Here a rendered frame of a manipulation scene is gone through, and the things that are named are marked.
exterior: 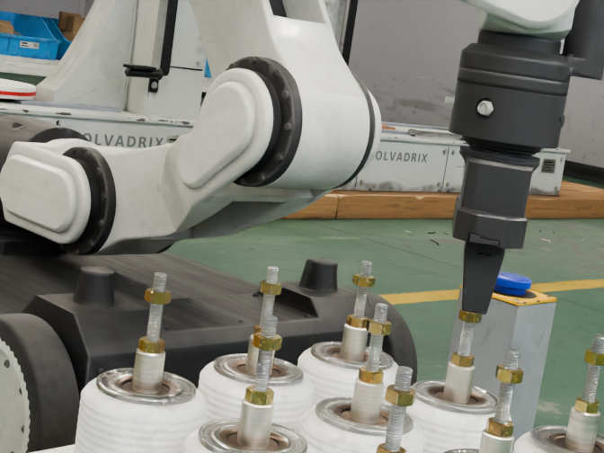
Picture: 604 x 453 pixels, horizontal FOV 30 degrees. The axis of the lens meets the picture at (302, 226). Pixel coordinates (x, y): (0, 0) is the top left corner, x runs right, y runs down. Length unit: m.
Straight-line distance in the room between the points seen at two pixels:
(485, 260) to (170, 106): 2.38
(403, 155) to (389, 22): 3.86
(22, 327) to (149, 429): 0.40
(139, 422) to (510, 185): 0.33
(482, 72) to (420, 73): 6.54
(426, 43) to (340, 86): 6.18
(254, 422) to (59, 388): 0.43
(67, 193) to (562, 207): 3.28
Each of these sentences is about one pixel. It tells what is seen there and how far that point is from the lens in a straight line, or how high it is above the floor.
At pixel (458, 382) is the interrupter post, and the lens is 0.95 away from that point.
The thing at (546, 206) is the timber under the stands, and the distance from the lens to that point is 4.45.
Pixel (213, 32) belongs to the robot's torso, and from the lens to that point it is 1.31.
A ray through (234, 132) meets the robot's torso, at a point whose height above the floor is 0.42.
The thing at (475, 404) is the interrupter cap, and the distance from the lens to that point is 0.95.
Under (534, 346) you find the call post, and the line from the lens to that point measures 1.13.
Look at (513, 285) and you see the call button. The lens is 1.11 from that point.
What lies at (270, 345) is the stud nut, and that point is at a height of 0.32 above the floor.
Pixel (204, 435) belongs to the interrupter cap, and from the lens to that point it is 0.78.
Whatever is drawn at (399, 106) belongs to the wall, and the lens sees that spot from 7.52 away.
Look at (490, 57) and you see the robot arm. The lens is 0.89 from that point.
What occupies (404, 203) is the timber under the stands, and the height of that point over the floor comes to 0.05.
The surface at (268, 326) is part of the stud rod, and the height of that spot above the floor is 0.33.
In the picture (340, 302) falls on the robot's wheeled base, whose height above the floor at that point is 0.20.
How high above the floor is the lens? 0.52
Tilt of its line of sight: 9 degrees down
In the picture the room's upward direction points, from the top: 8 degrees clockwise
